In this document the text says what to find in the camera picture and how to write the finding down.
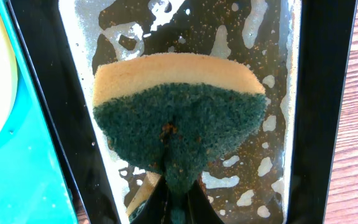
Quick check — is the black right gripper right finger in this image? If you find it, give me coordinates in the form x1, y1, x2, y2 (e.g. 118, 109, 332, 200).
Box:
186, 180, 224, 224

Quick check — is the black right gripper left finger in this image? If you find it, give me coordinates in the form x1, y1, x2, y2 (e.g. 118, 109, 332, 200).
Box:
130, 178, 169, 224

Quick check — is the green yellow sponge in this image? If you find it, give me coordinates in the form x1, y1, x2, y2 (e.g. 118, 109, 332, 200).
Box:
93, 53, 267, 223

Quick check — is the black water tray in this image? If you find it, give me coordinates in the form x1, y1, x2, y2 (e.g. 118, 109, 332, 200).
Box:
5, 0, 356, 223

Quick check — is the teal serving tray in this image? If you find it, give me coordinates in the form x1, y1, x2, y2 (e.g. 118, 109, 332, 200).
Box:
0, 1, 77, 224

